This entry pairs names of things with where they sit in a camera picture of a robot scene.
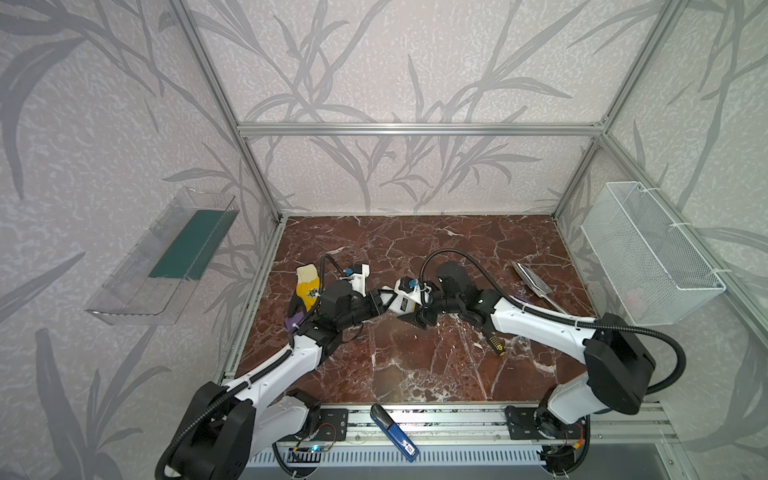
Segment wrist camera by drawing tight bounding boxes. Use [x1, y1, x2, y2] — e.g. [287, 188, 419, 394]
[395, 276, 427, 305]
[344, 263, 370, 296]

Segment white wire mesh basket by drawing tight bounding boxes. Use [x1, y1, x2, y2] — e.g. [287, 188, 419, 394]
[581, 181, 726, 326]

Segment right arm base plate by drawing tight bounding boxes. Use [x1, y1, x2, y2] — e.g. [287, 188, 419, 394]
[504, 405, 589, 442]

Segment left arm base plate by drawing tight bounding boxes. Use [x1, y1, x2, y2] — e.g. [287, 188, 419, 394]
[309, 408, 350, 445]

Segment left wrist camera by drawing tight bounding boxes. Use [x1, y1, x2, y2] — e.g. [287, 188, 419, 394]
[344, 263, 370, 296]

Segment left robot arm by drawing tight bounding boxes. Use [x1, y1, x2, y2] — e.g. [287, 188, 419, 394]
[154, 278, 395, 479]

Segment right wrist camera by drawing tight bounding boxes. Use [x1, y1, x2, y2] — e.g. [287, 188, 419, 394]
[395, 276, 427, 305]

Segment black yellow screwdriver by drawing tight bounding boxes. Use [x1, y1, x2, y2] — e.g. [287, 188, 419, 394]
[483, 331, 506, 356]

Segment white remote red keypad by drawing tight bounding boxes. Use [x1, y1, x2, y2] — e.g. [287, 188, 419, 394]
[381, 283, 420, 316]

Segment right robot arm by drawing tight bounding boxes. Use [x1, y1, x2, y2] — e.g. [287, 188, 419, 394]
[409, 262, 687, 436]

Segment clear plastic wall bin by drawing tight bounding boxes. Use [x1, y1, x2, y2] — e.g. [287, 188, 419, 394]
[85, 187, 240, 326]

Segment blue black utility knife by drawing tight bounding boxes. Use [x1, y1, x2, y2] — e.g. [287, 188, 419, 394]
[370, 404, 420, 462]

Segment metal tongs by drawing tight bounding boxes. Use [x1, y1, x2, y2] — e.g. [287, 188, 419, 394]
[512, 261, 566, 314]

